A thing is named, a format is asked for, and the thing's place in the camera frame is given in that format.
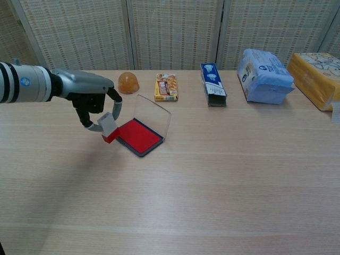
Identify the red ink pad clear lid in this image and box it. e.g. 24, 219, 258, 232
116, 94, 172, 158

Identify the brown bun in wrapper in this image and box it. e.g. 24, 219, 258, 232
117, 72, 141, 95

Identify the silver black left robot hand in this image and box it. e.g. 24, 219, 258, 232
50, 69, 123, 133

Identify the blue white toothpaste box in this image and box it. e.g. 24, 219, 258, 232
200, 63, 228, 108

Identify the small white red stamp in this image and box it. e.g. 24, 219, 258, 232
97, 112, 119, 145

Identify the yellow cartoon tissue pack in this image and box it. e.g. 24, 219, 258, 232
287, 52, 340, 112

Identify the light blue tissue pack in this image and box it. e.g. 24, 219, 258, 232
236, 48, 296, 105

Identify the woven folding screen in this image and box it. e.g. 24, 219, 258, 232
0, 0, 340, 71

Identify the yellow snack box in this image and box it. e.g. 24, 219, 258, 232
154, 73, 179, 102

